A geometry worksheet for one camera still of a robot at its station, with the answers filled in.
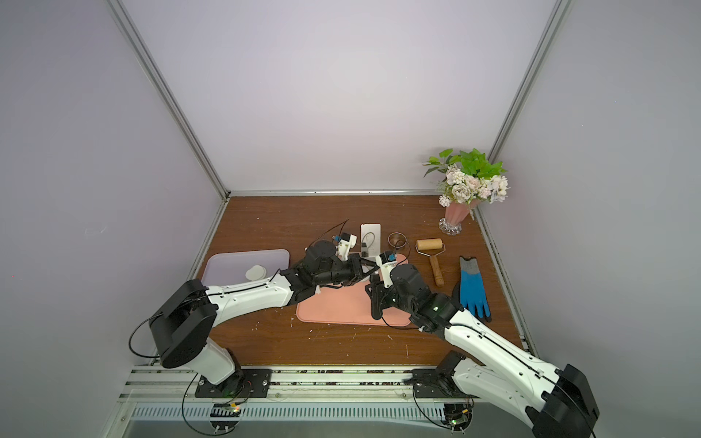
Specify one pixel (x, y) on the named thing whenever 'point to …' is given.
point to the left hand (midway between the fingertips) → (382, 269)
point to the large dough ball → (256, 273)
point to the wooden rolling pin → (431, 247)
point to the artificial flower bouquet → (468, 176)
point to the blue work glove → (472, 292)
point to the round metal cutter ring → (396, 233)
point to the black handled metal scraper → (371, 240)
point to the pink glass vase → (455, 213)
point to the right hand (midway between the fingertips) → (369, 281)
